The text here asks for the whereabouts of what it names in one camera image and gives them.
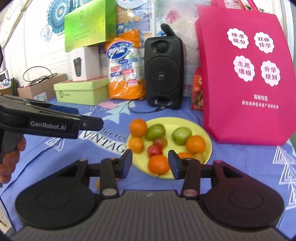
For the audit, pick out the red juice carton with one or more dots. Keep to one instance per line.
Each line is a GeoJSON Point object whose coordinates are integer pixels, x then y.
{"type": "Point", "coordinates": [197, 91]}

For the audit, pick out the bright green gift box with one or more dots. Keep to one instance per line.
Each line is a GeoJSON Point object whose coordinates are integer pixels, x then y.
{"type": "Point", "coordinates": [91, 24]}

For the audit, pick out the small orange top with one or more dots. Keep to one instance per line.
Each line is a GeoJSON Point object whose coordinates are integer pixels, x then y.
{"type": "Point", "coordinates": [184, 155]}

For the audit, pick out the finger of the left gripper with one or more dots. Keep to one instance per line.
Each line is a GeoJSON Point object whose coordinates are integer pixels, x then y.
{"type": "Point", "coordinates": [64, 108]}
{"type": "Point", "coordinates": [90, 123]}

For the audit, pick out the yellow round plate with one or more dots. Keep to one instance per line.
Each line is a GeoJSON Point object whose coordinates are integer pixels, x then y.
{"type": "Point", "coordinates": [141, 160]}

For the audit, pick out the white cup box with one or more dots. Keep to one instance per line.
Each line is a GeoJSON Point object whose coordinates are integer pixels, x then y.
{"type": "Point", "coordinates": [85, 63]}

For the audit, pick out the pink tote bag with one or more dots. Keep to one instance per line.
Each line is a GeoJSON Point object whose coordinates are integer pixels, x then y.
{"type": "Point", "coordinates": [248, 76]}

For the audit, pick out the brown red plum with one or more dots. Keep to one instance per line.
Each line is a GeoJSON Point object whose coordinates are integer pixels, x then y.
{"type": "Point", "coordinates": [160, 142]}

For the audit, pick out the red apple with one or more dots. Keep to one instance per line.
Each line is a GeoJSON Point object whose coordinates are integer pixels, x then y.
{"type": "Point", "coordinates": [154, 150]}

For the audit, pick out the person's left hand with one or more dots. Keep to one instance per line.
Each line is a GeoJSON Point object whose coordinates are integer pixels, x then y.
{"type": "Point", "coordinates": [10, 161]}

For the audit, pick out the green apple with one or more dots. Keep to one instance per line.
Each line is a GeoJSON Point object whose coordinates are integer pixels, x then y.
{"type": "Point", "coordinates": [155, 131]}
{"type": "Point", "coordinates": [180, 135]}

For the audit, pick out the brown cardboard box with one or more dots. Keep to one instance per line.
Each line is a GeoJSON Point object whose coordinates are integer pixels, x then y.
{"type": "Point", "coordinates": [42, 91]}

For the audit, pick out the orange paper cup pack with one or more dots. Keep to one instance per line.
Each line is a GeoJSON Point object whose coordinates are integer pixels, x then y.
{"type": "Point", "coordinates": [125, 74]}

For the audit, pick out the black speaker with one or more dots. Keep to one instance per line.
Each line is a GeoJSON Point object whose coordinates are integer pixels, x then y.
{"type": "Point", "coordinates": [164, 70]}

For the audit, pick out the green apple front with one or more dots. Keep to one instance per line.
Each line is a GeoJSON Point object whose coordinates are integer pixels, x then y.
{"type": "Point", "coordinates": [180, 135]}

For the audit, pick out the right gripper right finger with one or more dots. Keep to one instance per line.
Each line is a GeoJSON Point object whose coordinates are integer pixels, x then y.
{"type": "Point", "coordinates": [187, 169]}

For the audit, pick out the small blue paper fan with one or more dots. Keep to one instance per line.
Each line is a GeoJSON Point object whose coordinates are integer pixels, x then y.
{"type": "Point", "coordinates": [47, 30]}

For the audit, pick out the light green flat box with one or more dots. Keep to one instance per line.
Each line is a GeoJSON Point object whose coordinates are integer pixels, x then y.
{"type": "Point", "coordinates": [89, 92]}

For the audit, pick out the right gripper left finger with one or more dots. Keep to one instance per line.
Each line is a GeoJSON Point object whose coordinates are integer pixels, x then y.
{"type": "Point", "coordinates": [110, 169]}

